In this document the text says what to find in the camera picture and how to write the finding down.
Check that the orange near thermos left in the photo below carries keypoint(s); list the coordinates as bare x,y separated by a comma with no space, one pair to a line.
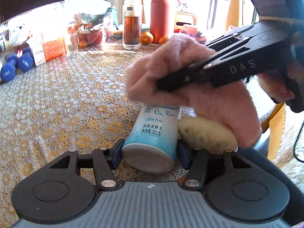
146,38

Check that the pink fluffy towel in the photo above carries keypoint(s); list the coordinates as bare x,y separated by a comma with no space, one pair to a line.
229,105

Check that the orange near thermos right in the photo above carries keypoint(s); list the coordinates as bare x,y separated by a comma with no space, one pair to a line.
163,40

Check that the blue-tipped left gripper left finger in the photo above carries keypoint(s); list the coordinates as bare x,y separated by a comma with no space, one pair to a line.
105,161

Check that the empty drinking glass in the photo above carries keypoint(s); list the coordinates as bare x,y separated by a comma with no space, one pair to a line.
70,39

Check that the cream round sponge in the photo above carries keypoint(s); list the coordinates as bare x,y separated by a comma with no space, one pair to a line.
199,132

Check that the blue dumbbell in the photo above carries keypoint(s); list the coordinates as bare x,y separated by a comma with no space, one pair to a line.
25,62
9,68

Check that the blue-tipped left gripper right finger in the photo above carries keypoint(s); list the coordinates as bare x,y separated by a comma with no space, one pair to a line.
195,161

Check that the blue dumbbell left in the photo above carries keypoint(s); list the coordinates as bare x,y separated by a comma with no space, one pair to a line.
9,68

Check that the orange thermos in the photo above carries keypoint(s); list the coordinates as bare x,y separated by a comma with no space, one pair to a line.
146,38
163,40

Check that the plastic bag of fruit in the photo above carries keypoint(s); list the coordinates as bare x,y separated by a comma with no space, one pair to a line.
93,20

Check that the right hand on gripper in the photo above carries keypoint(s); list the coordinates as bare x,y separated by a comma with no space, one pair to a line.
275,86

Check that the glass tea bottle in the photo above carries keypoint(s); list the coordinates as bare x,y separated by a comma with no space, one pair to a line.
132,21

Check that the blue dumbbell right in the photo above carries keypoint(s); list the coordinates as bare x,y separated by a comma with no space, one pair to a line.
25,62

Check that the white blue yogurt bottle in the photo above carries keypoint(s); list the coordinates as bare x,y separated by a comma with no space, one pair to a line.
151,144

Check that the orange white tissue box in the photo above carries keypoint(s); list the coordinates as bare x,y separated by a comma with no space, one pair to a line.
45,51

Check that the pink Barbie bowl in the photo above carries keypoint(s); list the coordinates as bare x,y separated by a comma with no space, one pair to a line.
193,32

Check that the orange handled case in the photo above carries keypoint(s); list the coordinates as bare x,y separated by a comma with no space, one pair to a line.
184,18

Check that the red thermos bottle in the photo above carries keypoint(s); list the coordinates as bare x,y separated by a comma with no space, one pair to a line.
162,18

